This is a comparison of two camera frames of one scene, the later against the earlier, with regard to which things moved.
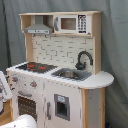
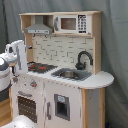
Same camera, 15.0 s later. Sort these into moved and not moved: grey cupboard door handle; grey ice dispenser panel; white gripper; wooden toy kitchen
Moved: white gripper
Not moved: wooden toy kitchen; grey cupboard door handle; grey ice dispenser panel
